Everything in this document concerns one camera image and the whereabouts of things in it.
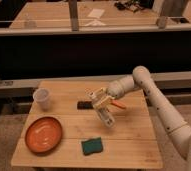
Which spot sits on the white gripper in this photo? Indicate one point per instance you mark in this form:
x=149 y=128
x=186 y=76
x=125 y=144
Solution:
x=100 y=98

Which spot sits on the white plastic bottle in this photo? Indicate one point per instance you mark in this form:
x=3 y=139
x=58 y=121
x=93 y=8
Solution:
x=105 y=115

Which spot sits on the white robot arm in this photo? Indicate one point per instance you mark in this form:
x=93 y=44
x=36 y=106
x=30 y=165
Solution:
x=178 y=130

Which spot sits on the orange marker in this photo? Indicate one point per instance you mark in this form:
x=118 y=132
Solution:
x=118 y=104

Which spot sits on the black rectangular block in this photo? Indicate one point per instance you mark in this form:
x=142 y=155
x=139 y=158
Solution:
x=84 y=105

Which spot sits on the green sponge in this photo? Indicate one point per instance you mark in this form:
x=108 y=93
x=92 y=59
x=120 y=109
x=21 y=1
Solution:
x=91 y=146

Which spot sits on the translucent plastic cup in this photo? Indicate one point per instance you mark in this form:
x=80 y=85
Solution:
x=42 y=97

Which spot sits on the orange bowl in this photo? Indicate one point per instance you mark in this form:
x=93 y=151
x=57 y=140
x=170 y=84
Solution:
x=43 y=135

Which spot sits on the white paper sheet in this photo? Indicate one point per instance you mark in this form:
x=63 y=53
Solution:
x=96 y=13

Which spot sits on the grey metal post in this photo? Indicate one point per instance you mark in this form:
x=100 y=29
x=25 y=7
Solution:
x=173 y=9
x=73 y=10

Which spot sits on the black cable clutter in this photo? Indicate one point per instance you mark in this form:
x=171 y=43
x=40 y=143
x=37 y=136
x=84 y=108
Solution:
x=134 y=5

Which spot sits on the grey metal post right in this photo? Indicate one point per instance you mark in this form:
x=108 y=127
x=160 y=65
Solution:
x=173 y=9

